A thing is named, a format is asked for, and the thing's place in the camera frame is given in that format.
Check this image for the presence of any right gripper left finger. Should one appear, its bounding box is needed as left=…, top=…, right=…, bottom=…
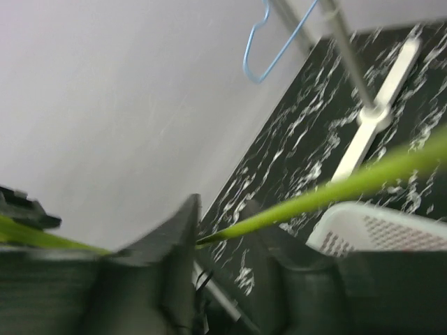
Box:
left=1, top=194, right=200, bottom=334

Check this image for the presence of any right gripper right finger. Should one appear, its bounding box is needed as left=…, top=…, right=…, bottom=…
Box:
left=244, top=200, right=447, bottom=335

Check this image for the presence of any light blue wire hanger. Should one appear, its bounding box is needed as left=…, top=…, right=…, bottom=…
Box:
left=242, top=1, right=318, bottom=84

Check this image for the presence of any white clothes rack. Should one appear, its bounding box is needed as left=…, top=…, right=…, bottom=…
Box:
left=321, top=1, right=421, bottom=182

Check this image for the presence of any white plastic basket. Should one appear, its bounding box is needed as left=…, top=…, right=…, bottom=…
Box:
left=306, top=202, right=446, bottom=257

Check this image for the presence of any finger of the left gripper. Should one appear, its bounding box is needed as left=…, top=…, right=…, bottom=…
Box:
left=1, top=186, right=62, bottom=230

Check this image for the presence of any lime green hanger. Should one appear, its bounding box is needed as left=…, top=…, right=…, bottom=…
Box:
left=1, top=125, right=446, bottom=255

